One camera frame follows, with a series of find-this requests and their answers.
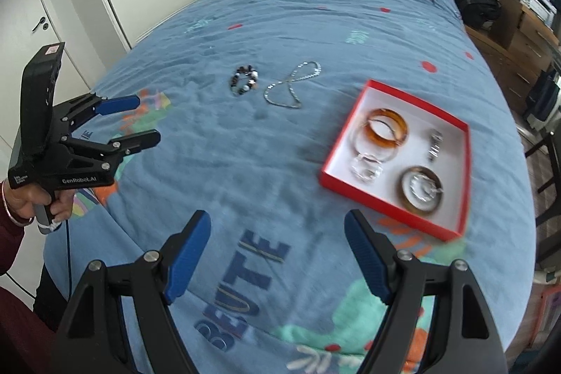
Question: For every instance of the red shallow box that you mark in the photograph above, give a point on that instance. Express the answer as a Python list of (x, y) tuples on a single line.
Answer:
[(375, 185)]

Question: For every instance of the dark blue hanging bag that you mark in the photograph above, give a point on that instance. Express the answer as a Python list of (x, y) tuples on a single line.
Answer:
[(542, 96)]

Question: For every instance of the person's left hand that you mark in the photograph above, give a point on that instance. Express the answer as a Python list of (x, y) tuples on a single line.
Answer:
[(19, 203)]

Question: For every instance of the blue patterned bedspread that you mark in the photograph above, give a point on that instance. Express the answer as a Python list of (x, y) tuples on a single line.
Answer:
[(249, 97)]

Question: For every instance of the silver wristwatch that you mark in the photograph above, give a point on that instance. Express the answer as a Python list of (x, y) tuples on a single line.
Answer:
[(436, 139)]

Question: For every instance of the thin silver bangle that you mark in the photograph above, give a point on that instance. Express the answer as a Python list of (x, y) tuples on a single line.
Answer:
[(366, 150)]

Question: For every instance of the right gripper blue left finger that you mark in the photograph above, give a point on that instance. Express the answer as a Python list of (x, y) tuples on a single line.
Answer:
[(92, 336)]

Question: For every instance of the white door with handle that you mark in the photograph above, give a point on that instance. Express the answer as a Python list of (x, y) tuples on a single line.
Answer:
[(25, 28)]

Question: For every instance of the wooden drawer cabinet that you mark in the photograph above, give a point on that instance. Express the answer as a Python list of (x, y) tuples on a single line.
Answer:
[(517, 48)]

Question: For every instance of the amber resin bangle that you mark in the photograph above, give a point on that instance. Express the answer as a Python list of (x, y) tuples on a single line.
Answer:
[(386, 128)]

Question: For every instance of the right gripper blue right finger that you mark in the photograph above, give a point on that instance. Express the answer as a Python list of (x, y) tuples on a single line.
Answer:
[(462, 337)]

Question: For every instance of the dark tortoise bangle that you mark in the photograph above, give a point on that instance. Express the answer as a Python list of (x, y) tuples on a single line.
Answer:
[(420, 190)]

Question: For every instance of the black backpack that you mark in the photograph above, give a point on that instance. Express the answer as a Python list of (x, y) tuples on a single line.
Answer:
[(476, 13)]

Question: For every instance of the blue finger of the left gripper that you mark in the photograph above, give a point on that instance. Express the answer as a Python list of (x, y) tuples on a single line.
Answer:
[(118, 146), (114, 105)]

